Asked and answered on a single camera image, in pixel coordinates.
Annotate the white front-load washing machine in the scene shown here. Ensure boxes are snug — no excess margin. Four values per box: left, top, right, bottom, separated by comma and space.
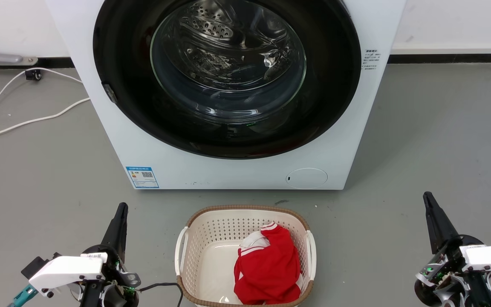
45, 0, 407, 190

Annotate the blue energy label sticker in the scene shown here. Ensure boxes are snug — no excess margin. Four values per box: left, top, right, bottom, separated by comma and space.
126, 166, 160, 189

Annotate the round white filter cover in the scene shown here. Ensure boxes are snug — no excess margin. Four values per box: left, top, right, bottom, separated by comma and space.
286, 168, 328, 189

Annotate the cream perforated laundry basket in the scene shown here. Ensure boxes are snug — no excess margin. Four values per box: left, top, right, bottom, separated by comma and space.
175, 205, 317, 307

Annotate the red and white garment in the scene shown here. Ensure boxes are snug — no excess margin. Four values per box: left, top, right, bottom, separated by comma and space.
234, 222, 303, 305

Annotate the teal cable connector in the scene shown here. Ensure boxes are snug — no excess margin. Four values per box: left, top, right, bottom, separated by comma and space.
9, 284, 40, 307

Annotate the black round glass washer door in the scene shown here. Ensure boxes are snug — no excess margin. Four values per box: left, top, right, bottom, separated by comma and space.
93, 0, 362, 159

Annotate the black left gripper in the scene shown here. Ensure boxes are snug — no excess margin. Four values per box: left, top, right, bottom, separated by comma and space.
79, 203, 141, 307

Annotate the steel perforated washer drum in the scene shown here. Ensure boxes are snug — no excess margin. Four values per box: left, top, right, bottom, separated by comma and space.
155, 0, 306, 93

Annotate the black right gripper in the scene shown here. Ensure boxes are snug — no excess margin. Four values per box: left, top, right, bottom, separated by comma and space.
414, 192, 491, 307

